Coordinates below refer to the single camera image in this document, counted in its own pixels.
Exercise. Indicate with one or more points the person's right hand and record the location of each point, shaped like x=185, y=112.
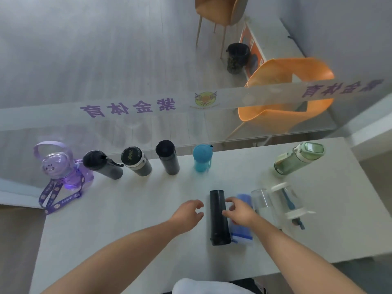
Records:
x=243, y=214

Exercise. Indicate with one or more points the person's left hand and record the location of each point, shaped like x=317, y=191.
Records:
x=183, y=218

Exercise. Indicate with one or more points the person's right thumb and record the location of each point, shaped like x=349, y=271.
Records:
x=227, y=214

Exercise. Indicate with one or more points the person's left thumb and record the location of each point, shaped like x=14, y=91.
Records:
x=199, y=217

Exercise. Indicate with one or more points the person's left forearm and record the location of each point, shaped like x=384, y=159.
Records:
x=122, y=257

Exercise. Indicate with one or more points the person's right forearm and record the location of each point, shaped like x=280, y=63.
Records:
x=300, y=260

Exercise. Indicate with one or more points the slim black thermos bottle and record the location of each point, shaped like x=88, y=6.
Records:
x=219, y=217

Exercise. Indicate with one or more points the blue translucent bottle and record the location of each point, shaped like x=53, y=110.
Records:
x=243, y=234

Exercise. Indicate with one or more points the clear glass cup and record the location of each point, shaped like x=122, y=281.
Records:
x=260, y=200

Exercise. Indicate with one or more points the small blue cup bottle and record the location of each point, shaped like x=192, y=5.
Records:
x=202, y=158

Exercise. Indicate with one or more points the clear bottle with white lid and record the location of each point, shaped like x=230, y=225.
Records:
x=288, y=200

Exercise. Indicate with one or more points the tall black thermos flask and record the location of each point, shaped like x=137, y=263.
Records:
x=167, y=157

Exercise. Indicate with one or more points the white garment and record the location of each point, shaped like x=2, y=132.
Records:
x=208, y=287

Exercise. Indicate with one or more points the grey thermos with black lid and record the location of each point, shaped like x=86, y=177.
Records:
x=136, y=160

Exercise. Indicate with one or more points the green bottle with flip lid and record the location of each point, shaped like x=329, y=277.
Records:
x=295, y=159

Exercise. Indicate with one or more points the black sport bottle with loop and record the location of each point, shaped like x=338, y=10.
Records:
x=102, y=165

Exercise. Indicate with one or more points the orange plastic shell chair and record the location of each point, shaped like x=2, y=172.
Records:
x=284, y=116

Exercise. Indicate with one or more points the black waste bin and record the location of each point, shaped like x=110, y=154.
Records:
x=237, y=58

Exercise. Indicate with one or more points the white cabinet with orange poster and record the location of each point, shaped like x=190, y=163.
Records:
x=269, y=42

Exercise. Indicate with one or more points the orange chair with wooden legs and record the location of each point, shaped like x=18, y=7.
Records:
x=219, y=10

